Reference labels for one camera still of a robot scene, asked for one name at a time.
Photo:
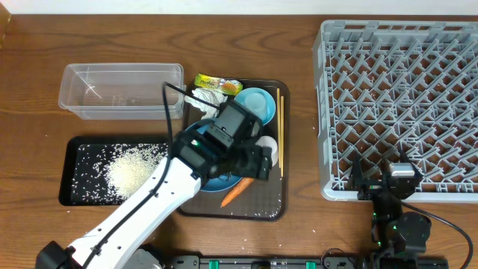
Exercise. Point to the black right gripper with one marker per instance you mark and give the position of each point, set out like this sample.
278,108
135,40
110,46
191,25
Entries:
371,187

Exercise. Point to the grey dishwasher rack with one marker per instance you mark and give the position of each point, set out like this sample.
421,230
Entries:
386,88

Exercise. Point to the yellow snack wrapper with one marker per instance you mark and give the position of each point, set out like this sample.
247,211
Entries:
221,85

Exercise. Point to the clear plastic bin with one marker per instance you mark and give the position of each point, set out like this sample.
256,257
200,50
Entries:
121,91

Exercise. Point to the dark brown serving tray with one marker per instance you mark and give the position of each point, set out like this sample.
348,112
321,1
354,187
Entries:
264,199

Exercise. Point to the light blue plastic cup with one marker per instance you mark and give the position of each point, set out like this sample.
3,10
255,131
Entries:
257,103

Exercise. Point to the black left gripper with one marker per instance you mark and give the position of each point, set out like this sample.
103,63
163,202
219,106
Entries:
262,155

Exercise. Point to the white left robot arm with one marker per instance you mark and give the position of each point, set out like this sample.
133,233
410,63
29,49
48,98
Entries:
191,161

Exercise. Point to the orange carrot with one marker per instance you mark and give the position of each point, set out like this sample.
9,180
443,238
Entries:
239,188

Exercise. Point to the crumpled white tissue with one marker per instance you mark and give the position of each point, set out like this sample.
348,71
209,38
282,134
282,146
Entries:
210,96

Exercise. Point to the pink plastic cup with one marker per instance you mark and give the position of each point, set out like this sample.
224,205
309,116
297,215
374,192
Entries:
270,142

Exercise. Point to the small light blue saucer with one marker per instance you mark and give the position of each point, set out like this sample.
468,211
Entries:
271,104

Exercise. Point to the black tray bin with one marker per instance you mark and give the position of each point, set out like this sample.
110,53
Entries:
74,144

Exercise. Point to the large dark blue plate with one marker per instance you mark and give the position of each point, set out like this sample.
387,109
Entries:
223,182

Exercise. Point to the wooden chopstick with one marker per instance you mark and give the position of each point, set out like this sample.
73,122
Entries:
282,134
278,118

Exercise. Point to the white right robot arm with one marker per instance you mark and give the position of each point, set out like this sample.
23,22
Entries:
401,236

